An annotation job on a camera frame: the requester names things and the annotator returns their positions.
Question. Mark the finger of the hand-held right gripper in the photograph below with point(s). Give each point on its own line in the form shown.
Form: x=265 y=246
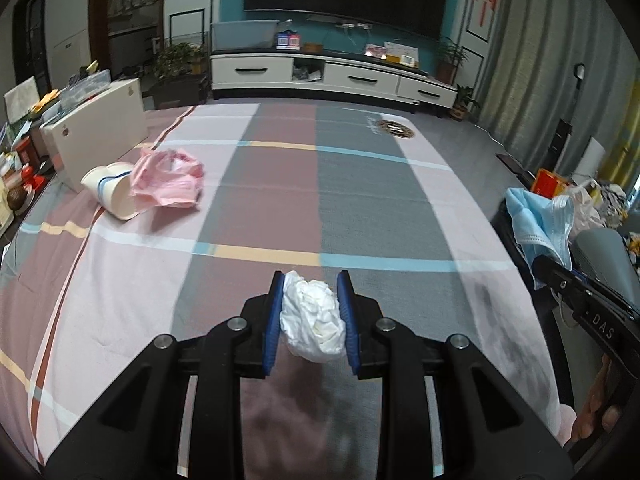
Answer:
x=555 y=275
x=610 y=296

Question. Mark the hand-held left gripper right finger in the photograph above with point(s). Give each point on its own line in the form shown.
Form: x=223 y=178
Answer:
x=346 y=320

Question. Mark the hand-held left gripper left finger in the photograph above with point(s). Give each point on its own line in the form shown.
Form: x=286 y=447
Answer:
x=275 y=320

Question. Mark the white tissue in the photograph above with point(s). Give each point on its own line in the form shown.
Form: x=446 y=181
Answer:
x=312 y=320

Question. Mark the blue face mask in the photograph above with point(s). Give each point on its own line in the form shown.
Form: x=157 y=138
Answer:
x=537 y=225

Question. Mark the black trash bin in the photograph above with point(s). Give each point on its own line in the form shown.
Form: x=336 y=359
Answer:
x=502 y=230

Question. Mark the pink plastic bag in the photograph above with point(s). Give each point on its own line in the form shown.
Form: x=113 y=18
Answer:
x=165 y=185

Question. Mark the white paper cup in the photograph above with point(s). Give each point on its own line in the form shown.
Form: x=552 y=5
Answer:
x=117 y=195

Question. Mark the person's right hand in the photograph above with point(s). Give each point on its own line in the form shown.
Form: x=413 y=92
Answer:
x=595 y=405

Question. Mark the white plastic carrier bag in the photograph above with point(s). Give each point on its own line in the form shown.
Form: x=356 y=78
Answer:
x=587 y=215

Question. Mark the orange shopping bag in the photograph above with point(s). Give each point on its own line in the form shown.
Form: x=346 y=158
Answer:
x=547 y=185

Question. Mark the pile of clothes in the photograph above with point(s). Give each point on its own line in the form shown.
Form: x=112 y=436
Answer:
x=617 y=205

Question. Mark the person's right leg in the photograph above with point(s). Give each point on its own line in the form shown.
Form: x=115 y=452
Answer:
x=567 y=425

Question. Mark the dark floor mat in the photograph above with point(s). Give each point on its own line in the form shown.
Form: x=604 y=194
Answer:
x=512 y=162

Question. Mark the plaid tablecloth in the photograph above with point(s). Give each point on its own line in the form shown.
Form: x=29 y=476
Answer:
x=250 y=200

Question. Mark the white panel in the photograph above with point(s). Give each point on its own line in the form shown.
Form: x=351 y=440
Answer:
x=592 y=157

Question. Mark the yellow curtain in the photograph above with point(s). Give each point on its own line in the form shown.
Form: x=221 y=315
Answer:
x=625 y=155

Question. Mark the upright vacuum cleaner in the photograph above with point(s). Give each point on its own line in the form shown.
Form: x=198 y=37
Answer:
x=562 y=135

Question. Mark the small potted plant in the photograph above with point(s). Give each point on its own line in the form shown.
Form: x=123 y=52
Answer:
x=462 y=105

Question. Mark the grey curtain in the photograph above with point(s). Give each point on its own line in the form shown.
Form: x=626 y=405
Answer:
x=540 y=60

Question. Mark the tall potted plant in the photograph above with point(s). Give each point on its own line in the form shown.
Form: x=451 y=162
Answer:
x=450 y=65

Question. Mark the white television cabinet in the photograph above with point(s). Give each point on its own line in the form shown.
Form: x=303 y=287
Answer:
x=250 y=72

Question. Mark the dark planter with plants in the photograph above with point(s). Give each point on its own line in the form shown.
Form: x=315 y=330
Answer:
x=177 y=85

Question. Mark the small white clock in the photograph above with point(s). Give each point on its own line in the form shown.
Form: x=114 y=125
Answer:
x=408 y=61

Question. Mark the white cardboard box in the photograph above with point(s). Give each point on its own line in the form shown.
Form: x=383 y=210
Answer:
x=95 y=130

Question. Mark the white desk calendar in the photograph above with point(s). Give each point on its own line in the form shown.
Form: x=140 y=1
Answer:
x=400 y=49

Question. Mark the brown round fruit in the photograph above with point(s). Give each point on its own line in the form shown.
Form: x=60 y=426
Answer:
x=17 y=199

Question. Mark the grey translucent storage box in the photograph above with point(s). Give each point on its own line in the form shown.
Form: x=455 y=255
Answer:
x=245 y=36

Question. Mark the white power strip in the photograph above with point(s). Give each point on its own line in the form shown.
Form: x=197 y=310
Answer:
x=356 y=25

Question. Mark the clear plastic box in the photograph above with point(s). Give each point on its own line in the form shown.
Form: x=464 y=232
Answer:
x=85 y=90

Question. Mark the red tea box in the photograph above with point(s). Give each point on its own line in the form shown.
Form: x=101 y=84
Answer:
x=25 y=152

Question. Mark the yellow cloth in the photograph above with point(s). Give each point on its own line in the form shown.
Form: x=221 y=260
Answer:
x=46 y=101

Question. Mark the white board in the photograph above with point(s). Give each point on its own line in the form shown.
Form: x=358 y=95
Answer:
x=22 y=100

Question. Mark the photo frame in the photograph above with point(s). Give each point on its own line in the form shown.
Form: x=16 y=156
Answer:
x=375 y=51

